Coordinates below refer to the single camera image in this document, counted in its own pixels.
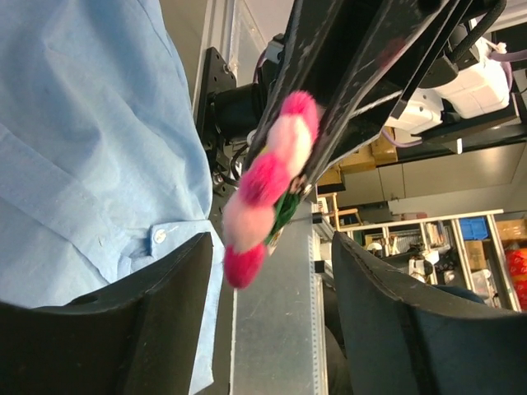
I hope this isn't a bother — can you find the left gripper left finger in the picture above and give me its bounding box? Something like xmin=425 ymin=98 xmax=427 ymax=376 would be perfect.
xmin=1 ymin=233 xmax=212 ymax=394

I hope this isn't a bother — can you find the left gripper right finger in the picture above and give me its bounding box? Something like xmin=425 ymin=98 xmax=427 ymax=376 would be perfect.
xmin=332 ymin=233 xmax=526 ymax=394

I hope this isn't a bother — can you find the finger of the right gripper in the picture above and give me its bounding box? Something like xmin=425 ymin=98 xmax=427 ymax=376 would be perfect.
xmin=245 ymin=1 xmax=387 ymax=173
xmin=298 ymin=1 xmax=453 ymax=197

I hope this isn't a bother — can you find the pink flower brooch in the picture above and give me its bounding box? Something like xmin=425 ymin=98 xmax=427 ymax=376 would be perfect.
xmin=222 ymin=91 xmax=319 ymax=289

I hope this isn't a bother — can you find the light blue button shirt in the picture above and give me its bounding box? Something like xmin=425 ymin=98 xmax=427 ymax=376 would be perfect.
xmin=1 ymin=1 xmax=224 ymax=394

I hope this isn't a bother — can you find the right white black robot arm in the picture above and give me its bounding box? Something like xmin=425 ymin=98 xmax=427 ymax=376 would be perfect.
xmin=197 ymin=1 xmax=506 ymax=194

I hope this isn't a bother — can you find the background storage shelving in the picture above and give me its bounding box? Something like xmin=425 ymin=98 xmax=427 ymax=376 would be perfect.
xmin=313 ymin=200 xmax=526 ymax=312

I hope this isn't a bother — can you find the grey slotted cable duct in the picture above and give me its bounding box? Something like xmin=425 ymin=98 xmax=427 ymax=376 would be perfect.
xmin=307 ymin=202 xmax=329 ymax=395

